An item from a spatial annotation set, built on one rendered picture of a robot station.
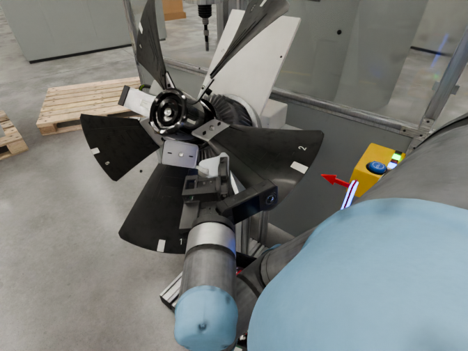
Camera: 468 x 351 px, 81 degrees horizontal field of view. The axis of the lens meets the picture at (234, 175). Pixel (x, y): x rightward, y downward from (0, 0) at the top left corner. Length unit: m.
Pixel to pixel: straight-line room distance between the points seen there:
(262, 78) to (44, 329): 1.65
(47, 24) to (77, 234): 4.38
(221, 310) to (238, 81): 0.75
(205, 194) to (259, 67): 0.57
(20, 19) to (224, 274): 5.76
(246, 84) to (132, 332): 1.35
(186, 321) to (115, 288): 1.52
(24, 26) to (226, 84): 5.19
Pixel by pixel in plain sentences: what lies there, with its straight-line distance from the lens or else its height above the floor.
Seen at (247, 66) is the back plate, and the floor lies 1.23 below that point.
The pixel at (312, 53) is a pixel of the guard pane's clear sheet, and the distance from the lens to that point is 1.29.
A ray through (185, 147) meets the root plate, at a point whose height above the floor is 1.13.
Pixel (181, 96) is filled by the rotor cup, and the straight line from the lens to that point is 0.68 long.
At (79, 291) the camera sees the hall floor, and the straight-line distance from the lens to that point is 1.93.
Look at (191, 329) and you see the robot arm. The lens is 0.35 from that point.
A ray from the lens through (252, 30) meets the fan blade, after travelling 0.67.
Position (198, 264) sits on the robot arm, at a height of 1.21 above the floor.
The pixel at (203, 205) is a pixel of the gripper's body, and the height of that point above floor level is 1.19.
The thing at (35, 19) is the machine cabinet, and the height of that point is 0.63.
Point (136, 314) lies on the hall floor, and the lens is 1.74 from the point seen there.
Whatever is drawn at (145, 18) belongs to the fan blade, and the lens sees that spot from 0.92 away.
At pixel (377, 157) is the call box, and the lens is 0.87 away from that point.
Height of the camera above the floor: 1.53
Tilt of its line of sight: 40 degrees down
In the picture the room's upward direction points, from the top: straight up
